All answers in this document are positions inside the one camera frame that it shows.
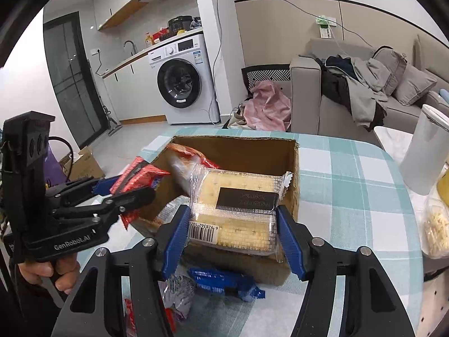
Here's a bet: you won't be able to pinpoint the dark glass door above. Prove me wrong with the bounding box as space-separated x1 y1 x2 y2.
43 11 109 150

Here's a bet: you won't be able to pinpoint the small white snack packet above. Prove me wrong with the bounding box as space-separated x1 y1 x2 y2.
162 272 198 322

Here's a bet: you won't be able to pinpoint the white cylindrical bin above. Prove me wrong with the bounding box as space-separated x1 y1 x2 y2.
400 103 449 196

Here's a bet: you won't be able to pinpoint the person's left hand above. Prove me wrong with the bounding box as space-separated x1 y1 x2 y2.
17 253 81 295

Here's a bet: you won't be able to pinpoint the clear cake packet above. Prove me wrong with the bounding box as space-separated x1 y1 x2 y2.
187 168 294 264

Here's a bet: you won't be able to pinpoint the grey coat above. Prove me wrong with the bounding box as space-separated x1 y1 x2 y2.
345 57 390 132

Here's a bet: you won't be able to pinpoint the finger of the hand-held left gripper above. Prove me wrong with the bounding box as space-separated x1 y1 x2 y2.
52 187 157 227
45 176 122 204

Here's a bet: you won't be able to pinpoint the green white wall panel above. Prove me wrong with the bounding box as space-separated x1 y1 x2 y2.
316 15 336 39

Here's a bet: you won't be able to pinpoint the beige tote bag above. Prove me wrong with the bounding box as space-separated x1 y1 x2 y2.
223 103 253 130

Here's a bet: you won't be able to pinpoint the orange noodle snack packet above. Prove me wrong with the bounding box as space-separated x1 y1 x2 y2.
166 143 221 199

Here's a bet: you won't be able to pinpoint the black jacket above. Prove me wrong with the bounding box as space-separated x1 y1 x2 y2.
314 54 356 113

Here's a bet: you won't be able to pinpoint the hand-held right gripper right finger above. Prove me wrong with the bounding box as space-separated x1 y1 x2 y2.
277 206 416 337

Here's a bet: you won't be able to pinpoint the clear bag of white snack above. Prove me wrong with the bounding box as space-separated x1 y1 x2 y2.
423 197 449 258

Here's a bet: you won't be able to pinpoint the purple bag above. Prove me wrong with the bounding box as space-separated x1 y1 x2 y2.
42 144 67 188

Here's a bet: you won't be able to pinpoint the red cookie packet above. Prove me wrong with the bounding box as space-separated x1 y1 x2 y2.
109 157 171 226

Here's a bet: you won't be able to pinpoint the white lower cabinet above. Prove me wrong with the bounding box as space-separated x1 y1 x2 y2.
102 47 168 124

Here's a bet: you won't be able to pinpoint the checked tablecloth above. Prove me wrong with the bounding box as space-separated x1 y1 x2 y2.
75 126 427 337

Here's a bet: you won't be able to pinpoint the beige cushion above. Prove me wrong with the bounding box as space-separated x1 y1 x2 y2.
393 64 438 106

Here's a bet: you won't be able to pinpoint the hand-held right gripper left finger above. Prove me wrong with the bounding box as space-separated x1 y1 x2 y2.
60 204 192 337

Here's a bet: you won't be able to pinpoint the pink plastic bag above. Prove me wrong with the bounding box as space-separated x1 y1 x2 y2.
244 80 292 132

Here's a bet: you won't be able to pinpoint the yellow plastic bag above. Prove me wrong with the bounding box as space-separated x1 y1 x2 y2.
435 163 449 204

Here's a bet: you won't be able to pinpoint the black patterned chair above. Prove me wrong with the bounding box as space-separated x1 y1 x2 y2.
241 64 292 95

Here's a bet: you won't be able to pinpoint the white upper cabinets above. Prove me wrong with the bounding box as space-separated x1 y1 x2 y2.
94 0 148 31

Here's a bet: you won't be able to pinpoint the brown cardboard box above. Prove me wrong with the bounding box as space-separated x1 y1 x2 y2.
133 135 300 286

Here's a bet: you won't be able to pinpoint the stick vacuum cleaner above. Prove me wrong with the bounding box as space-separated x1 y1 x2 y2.
95 74 123 137

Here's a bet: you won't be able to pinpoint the dark grey cushion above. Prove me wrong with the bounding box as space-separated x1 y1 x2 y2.
372 46 408 95

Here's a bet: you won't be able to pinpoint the grey sofa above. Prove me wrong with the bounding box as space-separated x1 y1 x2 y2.
289 35 449 137

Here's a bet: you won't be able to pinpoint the white washing machine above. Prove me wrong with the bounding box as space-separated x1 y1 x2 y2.
147 34 221 125

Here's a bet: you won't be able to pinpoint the blue cookie packet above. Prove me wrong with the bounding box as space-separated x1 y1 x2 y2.
187 267 266 303

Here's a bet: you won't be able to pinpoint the cardboard tissue box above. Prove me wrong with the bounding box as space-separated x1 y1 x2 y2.
59 146 106 181

